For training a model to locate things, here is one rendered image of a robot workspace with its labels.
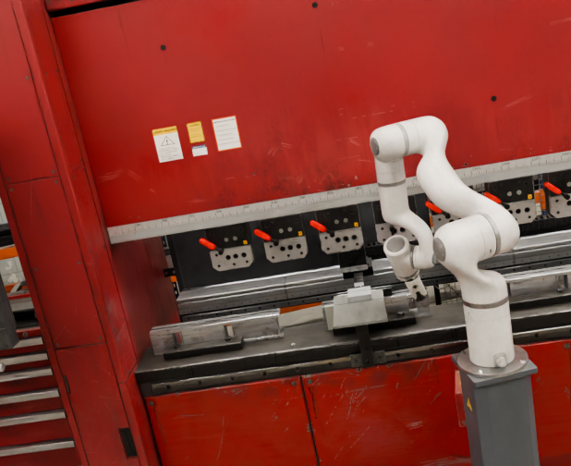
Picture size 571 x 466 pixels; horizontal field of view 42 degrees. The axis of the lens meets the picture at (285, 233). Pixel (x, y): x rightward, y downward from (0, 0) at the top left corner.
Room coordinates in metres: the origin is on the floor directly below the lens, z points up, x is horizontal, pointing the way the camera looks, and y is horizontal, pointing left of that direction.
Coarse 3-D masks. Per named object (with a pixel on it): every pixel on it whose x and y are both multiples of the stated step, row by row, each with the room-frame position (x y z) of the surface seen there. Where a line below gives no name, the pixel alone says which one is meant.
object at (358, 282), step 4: (368, 260) 2.78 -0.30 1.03; (368, 264) 2.75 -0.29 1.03; (368, 268) 2.74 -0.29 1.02; (372, 268) 2.74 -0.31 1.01; (348, 272) 2.75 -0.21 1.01; (352, 272) 2.74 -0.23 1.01; (356, 272) 2.74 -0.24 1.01; (360, 272) 2.74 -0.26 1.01; (364, 272) 2.74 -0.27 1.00; (368, 272) 2.74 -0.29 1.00; (372, 272) 2.73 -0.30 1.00; (344, 276) 2.75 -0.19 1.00; (348, 276) 2.75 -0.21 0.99; (352, 276) 2.74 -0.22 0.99; (356, 276) 2.70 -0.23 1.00; (360, 276) 2.69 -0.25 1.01; (356, 280) 2.66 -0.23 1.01; (360, 280) 2.65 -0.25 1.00; (356, 284) 2.62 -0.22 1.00; (360, 284) 2.61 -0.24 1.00
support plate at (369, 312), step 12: (336, 300) 2.51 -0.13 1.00; (372, 300) 2.45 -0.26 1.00; (336, 312) 2.41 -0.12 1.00; (348, 312) 2.39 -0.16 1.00; (360, 312) 2.37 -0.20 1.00; (372, 312) 2.35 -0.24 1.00; (384, 312) 2.33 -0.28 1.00; (336, 324) 2.31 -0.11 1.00; (348, 324) 2.29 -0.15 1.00; (360, 324) 2.28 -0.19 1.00
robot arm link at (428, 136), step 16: (416, 128) 2.12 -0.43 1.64; (432, 128) 2.12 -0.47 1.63; (416, 144) 2.11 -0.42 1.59; (432, 144) 2.08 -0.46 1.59; (432, 160) 2.02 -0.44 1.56; (432, 176) 1.98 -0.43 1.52; (448, 176) 1.97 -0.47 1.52; (432, 192) 1.97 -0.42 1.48; (448, 192) 1.94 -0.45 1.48; (464, 192) 1.93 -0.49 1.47; (448, 208) 1.95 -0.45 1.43; (464, 208) 1.93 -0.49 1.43; (480, 208) 1.90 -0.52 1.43; (496, 208) 1.87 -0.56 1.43; (496, 224) 1.83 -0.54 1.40; (512, 224) 1.84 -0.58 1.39; (496, 240) 1.81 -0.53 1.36; (512, 240) 1.83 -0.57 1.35
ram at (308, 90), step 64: (192, 0) 2.57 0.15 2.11; (256, 0) 2.54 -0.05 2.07; (320, 0) 2.52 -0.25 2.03; (384, 0) 2.49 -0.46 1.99; (448, 0) 2.47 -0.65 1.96; (512, 0) 2.45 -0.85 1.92; (64, 64) 2.62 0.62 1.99; (128, 64) 2.60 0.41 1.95; (192, 64) 2.57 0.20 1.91; (256, 64) 2.55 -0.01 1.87; (320, 64) 2.52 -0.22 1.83; (384, 64) 2.50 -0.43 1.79; (448, 64) 2.47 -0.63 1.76; (512, 64) 2.45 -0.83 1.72; (128, 128) 2.60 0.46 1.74; (256, 128) 2.55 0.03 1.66; (320, 128) 2.53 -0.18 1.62; (448, 128) 2.48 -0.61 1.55; (512, 128) 2.45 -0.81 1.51; (128, 192) 2.61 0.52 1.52; (192, 192) 2.58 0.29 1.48; (256, 192) 2.56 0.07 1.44
